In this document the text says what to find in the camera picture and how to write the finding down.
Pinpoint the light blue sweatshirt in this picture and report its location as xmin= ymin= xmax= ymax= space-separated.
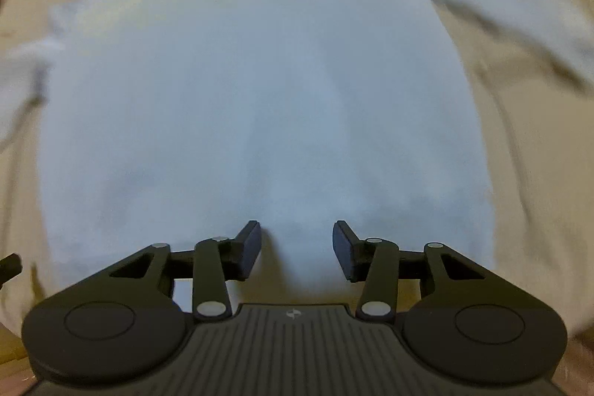
xmin=1 ymin=0 xmax=593 ymax=315

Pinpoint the grey bed sheet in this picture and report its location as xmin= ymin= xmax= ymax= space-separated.
xmin=1 ymin=0 xmax=593 ymax=334

